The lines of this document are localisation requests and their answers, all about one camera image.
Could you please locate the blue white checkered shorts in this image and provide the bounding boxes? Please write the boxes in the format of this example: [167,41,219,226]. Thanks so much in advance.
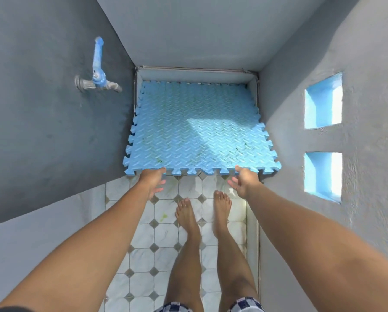
[153,296,265,312]

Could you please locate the blue foam puzzle mat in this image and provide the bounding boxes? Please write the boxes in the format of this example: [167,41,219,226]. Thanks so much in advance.
[122,80,282,176]

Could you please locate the person's right forearm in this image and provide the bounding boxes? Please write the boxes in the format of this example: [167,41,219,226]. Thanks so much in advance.
[245,183,388,312]

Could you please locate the person's right hand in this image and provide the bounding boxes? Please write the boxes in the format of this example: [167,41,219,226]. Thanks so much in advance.
[227,165,263,200]

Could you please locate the blue handled wall faucet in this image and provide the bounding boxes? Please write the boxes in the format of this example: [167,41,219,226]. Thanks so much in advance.
[74,36,123,94]

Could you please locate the person's left leg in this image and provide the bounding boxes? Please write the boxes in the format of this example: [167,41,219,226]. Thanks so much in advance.
[164,198,204,312]

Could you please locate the person's left forearm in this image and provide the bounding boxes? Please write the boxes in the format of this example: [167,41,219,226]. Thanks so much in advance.
[0,183,152,312]

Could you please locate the person's left hand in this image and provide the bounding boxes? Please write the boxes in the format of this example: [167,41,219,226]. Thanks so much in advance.
[137,168,167,201]

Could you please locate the person's right leg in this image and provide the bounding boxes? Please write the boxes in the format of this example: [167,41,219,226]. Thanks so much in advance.
[213,190,259,302]

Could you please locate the person's leg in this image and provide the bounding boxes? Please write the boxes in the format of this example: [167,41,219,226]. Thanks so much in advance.
[164,198,204,312]
[213,190,259,302]

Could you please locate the grey wall pipe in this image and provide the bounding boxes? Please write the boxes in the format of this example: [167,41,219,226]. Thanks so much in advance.
[134,65,260,109]

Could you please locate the dark shirt sleeve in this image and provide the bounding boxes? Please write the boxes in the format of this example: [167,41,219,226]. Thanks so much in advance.
[0,305,35,312]

